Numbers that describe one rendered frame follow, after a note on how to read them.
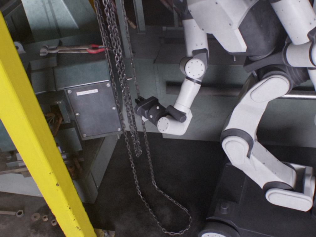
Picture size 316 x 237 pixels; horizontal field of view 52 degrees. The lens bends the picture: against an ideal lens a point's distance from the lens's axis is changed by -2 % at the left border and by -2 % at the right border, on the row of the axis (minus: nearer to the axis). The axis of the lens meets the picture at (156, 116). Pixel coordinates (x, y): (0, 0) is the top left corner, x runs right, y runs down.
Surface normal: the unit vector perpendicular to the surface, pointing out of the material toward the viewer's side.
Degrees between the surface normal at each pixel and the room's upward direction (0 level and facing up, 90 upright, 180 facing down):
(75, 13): 72
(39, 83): 45
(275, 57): 90
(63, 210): 90
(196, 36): 66
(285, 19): 108
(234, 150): 90
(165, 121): 50
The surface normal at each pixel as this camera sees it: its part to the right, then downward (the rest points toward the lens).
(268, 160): 0.55, -0.44
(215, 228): -0.31, -0.75
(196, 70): 0.14, 0.26
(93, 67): 0.02, -0.08
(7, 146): 0.14, 0.64
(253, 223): -0.11, -0.76
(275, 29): 0.48, 0.28
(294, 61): -0.75, 0.63
